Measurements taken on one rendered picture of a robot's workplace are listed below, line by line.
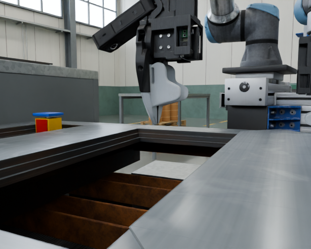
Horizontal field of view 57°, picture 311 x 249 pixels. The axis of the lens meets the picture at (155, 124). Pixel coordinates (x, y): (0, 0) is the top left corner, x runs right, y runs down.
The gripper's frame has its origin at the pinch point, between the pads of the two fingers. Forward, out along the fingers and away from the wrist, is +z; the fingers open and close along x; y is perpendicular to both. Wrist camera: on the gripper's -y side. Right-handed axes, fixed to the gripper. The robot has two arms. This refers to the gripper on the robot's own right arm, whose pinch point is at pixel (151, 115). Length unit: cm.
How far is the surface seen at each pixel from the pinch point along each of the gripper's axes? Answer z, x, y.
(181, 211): 6.1, -20.1, 11.5
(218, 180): 6.0, -10.6, 12.7
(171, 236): 6.2, -24.4, 12.2
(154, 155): 81, 334, -143
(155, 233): 6.2, -24.4, 11.0
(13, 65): -13, 28, -62
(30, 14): -278, 707, -753
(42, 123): 4.6, 19.9, -42.2
